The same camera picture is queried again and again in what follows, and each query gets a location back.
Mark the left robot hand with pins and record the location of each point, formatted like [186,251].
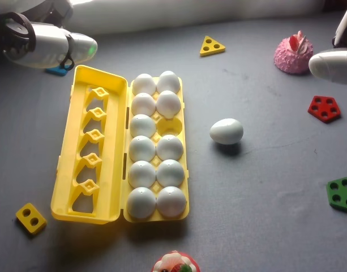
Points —
[48,48]

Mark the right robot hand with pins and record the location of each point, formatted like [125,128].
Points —
[331,66]

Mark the yellow egg carton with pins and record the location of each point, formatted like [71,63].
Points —
[64,141]

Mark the blue flat block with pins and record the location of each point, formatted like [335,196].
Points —
[55,71]

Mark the pink toy cake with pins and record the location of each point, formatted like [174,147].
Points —
[289,61]

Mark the red pentagon block five holes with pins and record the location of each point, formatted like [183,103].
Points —
[317,109]

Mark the green pentagon block five holes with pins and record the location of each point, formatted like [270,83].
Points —
[341,191]

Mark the yellow triangle block three holes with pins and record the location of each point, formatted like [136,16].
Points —
[205,50]

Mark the white cloth backdrop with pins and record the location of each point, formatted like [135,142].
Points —
[190,11]

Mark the yellow rectangle block two holes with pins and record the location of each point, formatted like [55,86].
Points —
[30,224]

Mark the toy cake with strawberry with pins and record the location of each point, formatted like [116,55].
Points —
[174,263]

